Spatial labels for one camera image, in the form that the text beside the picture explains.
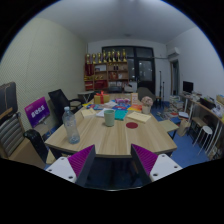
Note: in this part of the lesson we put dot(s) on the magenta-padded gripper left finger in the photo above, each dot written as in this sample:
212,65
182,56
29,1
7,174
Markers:
61,166

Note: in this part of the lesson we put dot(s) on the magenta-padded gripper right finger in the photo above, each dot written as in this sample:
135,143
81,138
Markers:
165,166

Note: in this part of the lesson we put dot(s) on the clear plastic water bottle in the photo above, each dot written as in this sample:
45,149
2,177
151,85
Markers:
71,128

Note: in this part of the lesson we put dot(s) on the black bag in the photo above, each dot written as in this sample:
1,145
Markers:
35,143

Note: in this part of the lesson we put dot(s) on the light wooden stool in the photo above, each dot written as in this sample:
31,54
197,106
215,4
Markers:
168,125

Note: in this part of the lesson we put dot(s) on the flat round red coaster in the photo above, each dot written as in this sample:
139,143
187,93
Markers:
132,125

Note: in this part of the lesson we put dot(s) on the white round stool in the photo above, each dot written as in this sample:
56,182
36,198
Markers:
204,130

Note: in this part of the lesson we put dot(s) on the yellow paper envelope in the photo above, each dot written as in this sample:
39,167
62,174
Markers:
139,117

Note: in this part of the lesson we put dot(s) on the purple sign board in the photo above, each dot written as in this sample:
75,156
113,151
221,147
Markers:
37,111

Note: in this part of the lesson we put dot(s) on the pale yellow notebook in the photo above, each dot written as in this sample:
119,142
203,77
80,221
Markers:
88,112

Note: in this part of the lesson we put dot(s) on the stack of books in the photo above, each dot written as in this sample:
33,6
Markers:
175,103

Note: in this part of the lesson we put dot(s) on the black office chair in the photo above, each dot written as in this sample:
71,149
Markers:
60,101

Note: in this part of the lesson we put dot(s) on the pink flowers in white pot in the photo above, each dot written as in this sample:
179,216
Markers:
146,104

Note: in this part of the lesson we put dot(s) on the orange book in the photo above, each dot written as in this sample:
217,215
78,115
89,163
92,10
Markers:
135,108

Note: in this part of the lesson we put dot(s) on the white printed document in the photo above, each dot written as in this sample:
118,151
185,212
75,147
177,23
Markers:
100,113

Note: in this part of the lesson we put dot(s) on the pale green cup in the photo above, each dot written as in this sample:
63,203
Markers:
109,118

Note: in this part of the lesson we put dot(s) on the teal book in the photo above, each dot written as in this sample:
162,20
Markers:
120,115

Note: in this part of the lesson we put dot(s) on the blue and red book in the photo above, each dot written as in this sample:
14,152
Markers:
95,107

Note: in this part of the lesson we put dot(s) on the blue patterned book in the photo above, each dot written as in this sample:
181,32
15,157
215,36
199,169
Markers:
120,107

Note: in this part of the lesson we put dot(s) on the small upright orange box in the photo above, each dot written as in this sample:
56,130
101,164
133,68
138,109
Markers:
134,98

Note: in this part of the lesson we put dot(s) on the grey chair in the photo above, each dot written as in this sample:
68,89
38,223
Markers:
145,93

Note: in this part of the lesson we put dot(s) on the small white side table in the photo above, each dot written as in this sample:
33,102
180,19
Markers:
86,94

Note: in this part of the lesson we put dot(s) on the pink box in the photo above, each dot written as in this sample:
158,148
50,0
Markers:
122,100

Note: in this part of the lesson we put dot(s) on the yellow gift box red ribbon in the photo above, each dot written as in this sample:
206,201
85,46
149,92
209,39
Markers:
101,98

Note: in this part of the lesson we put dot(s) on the black tripod stand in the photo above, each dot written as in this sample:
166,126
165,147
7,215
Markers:
163,85

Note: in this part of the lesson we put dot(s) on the black computer monitor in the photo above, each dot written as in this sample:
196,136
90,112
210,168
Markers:
188,86

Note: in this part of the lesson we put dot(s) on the dark glass door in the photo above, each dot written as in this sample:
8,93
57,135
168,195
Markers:
145,71

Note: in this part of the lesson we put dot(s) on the wooden shelf unit with trophies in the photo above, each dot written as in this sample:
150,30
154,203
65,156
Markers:
106,75

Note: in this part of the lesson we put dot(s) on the long wooden wall desk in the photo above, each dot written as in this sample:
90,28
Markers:
206,111

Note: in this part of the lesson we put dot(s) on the white wall air conditioner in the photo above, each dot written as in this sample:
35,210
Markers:
173,52

